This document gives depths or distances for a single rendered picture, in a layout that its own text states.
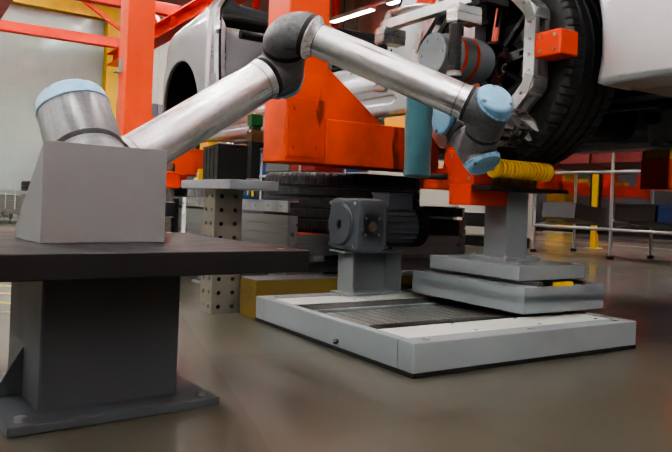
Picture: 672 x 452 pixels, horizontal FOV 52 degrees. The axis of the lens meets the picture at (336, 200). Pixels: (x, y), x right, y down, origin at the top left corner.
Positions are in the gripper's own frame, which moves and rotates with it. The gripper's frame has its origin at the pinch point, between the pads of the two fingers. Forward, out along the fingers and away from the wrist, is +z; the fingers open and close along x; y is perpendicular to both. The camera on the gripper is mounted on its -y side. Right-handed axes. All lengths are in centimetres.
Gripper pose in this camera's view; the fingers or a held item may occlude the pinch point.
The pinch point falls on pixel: (532, 124)
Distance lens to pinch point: 210.8
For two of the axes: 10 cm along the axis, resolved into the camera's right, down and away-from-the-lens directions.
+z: 8.4, 0.3, 5.4
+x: 4.1, -6.9, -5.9
